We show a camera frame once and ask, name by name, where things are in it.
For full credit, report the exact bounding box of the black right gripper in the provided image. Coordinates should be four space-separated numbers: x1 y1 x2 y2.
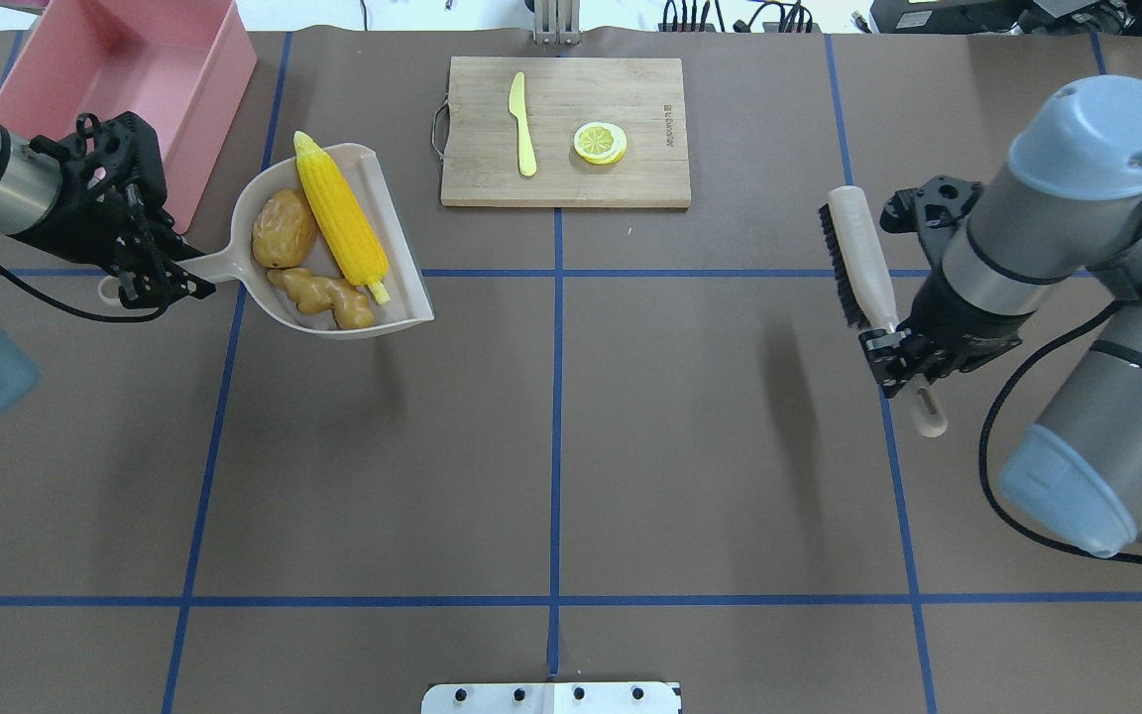
859 177 1023 401

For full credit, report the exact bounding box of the yellow plastic knife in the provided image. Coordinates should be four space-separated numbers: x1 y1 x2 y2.
508 71 538 178

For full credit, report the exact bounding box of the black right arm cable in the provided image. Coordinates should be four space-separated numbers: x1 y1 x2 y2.
978 297 1142 571

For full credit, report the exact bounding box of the beige plastic dustpan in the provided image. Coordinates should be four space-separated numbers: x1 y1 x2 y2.
97 143 435 340

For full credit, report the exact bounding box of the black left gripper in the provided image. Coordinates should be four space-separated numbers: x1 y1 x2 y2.
31 110 216 303

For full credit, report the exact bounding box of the yellow toy corn cob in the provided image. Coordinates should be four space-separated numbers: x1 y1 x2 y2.
293 131 391 304

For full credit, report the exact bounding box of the pink plastic bin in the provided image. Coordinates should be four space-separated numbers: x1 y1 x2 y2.
0 1 257 231

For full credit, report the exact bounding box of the wooden cutting board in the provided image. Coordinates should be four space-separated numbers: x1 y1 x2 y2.
440 56 692 209

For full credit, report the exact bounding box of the beige hand brush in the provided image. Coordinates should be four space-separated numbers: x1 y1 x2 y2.
819 185 949 438

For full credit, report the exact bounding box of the yellow lemon slice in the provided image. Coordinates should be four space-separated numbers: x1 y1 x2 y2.
572 121 628 166

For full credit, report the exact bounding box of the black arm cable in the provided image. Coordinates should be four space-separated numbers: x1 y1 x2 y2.
978 297 1142 571
0 223 171 324

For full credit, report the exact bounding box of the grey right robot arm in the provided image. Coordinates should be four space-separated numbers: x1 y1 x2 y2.
826 75 1142 565

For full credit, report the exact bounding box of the brown toy potato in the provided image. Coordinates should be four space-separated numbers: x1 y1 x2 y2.
251 188 320 270

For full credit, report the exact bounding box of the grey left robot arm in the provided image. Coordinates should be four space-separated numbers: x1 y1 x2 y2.
0 112 214 415

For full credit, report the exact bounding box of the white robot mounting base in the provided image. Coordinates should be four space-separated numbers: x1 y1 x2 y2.
420 681 683 713

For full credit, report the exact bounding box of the tan toy ginger root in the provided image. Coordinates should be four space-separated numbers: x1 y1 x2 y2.
267 267 376 330

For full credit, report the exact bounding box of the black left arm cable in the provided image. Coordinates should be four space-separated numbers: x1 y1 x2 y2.
0 223 171 324

